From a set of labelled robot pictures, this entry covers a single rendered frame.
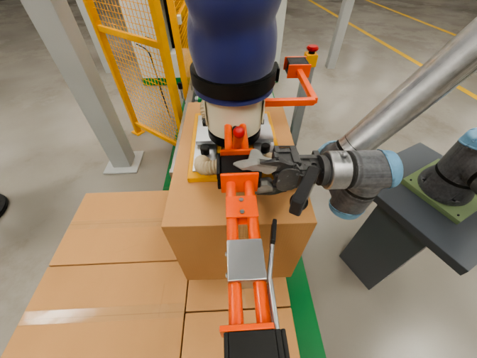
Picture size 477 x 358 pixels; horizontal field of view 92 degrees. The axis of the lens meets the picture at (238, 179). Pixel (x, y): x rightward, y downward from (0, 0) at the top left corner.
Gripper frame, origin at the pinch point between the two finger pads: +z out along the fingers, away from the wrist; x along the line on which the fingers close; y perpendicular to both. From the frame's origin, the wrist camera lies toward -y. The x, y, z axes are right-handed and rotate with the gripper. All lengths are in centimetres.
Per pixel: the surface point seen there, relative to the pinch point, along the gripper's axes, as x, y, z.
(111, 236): -59, 21, 57
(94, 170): -115, 122, 126
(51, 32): -4, 123, 102
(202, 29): 23.9, 19.7, 6.7
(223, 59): 19.1, 17.0, 2.7
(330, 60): -96, 336, -161
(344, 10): -33, 336, -160
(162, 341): -59, -21, 26
